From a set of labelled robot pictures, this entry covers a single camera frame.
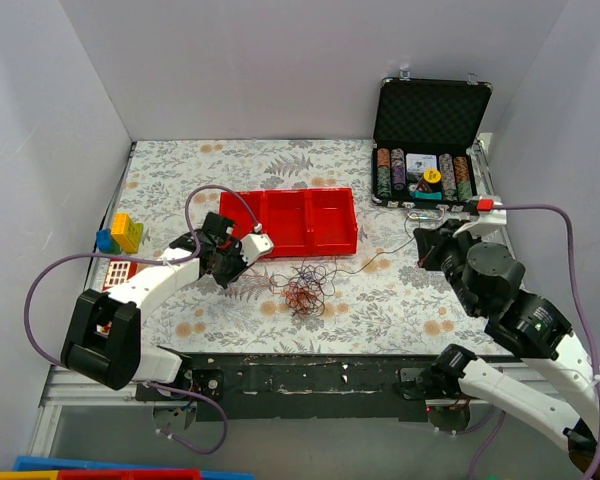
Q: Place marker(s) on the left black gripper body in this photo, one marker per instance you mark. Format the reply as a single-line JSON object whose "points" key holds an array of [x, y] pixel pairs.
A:
{"points": [[225, 262]]}

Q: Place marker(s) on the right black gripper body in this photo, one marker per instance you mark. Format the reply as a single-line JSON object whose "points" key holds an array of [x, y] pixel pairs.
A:
{"points": [[434, 245]]}

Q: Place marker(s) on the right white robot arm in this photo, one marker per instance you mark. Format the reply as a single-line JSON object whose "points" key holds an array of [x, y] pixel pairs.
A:
{"points": [[487, 282]]}

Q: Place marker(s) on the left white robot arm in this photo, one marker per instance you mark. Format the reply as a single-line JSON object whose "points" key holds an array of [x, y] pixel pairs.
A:
{"points": [[104, 339]]}

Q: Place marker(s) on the teal card box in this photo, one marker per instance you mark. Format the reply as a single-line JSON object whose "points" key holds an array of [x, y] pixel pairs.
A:
{"points": [[433, 196]]}

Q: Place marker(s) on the yellow dealer chip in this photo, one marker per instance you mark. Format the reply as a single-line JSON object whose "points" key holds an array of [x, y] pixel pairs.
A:
{"points": [[432, 176]]}

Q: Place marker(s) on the red three-compartment tray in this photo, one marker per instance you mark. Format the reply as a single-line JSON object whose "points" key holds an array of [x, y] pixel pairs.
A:
{"points": [[314, 222]]}

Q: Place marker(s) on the green toy brick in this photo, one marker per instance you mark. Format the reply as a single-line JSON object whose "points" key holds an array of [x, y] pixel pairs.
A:
{"points": [[137, 235]]}

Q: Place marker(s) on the playing card deck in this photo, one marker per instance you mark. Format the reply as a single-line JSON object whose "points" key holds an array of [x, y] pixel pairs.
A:
{"points": [[419, 163]]}

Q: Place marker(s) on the red white toy block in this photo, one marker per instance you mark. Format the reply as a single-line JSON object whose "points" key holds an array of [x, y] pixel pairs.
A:
{"points": [[118, 272]]}

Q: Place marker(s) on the yellow toy brick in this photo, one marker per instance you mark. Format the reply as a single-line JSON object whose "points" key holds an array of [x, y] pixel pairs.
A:
{"points": [[125, 232]]}

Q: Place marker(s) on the blue toy brick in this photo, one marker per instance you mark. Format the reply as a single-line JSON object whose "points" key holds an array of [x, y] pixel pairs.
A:
{"points": [[105, 242]]}

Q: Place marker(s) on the black poker chip case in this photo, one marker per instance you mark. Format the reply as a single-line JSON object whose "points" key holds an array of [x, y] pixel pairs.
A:
{"points": [[426, 116]]}

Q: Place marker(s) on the red storage bin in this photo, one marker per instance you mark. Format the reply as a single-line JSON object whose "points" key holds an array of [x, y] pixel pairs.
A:
{"points": [[168, 474]]}

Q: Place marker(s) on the blue storage bin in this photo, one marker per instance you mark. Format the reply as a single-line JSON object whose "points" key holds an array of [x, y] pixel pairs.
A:
{"points": [[32, 463]]}

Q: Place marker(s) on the yellow storage bin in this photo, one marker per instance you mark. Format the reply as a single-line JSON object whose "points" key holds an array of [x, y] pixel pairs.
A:
{"points": [[29, 475]]}

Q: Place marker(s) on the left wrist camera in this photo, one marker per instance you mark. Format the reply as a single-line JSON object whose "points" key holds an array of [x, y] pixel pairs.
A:
{"points": [[254, 246]]}

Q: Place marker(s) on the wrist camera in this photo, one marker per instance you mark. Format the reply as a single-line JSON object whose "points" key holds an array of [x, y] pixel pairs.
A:
{"points": [[483, 216], [254, 246]]}

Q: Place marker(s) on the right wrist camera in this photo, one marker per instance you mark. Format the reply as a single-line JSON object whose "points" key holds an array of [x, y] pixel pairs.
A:
{"points": [[483, 216]]}

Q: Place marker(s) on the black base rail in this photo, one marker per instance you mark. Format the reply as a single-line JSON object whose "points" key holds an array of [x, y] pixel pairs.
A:
{"points": [[307, 386]]}

